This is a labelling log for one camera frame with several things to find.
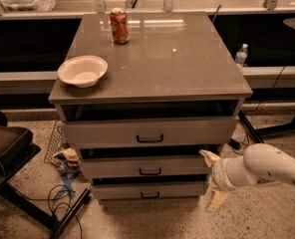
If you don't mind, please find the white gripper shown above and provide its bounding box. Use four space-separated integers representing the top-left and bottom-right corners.
199 149 236 212

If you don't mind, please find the grey drawer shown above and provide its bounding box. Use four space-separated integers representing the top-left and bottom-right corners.
63 117 238 149
80 154 211 178
92 181 208 201

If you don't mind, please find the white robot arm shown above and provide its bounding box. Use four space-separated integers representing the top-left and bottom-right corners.
199 143 295 211

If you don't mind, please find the grey drawer cabinet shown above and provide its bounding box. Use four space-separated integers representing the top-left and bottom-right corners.
48 11 253 204

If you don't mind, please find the black stand base right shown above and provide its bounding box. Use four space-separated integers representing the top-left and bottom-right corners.
238 111 295 143

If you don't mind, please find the clear plastic water bottle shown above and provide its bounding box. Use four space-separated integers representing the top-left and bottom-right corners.
235 44 248 66

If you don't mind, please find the white paper bowl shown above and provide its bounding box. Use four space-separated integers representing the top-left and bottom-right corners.
58 56 108 88

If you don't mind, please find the orange soda can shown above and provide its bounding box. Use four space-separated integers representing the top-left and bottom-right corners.
110 7 130 44

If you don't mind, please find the dark brown chair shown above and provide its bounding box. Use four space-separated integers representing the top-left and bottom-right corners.
0 111 40 188

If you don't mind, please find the black table leg stand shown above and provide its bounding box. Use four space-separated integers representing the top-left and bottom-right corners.
0 184 91 239

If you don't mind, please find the black cable right floor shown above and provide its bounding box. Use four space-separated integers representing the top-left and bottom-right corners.
228 65 287 156

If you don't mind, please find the black floor cable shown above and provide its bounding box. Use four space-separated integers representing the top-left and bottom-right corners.
7 183 84 239

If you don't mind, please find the wire mesh basket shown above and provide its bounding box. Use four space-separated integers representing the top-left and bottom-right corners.
44 121 80 174

